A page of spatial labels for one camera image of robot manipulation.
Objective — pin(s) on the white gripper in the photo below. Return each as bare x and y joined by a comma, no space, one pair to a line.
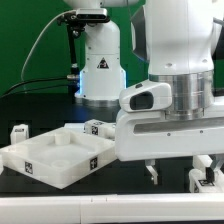
148,135

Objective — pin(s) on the white square table top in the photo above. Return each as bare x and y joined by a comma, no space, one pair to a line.
59,157

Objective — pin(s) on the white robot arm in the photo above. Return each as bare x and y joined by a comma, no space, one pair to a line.
174,112

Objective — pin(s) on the white tag sheet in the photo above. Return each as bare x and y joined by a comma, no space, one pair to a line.
79,127

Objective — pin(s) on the white block at left edge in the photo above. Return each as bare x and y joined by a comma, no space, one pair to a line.
1,165

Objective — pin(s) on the white right fence rail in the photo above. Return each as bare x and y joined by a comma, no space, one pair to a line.
201,162

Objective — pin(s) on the white fence rail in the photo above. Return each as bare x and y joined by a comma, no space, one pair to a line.
201,162
112,209

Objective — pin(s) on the white front fence rail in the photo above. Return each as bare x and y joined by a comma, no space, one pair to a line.
112,209

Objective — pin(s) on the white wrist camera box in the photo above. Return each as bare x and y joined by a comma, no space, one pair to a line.
146,96

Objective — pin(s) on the black camera on stand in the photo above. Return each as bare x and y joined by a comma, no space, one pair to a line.
77,19

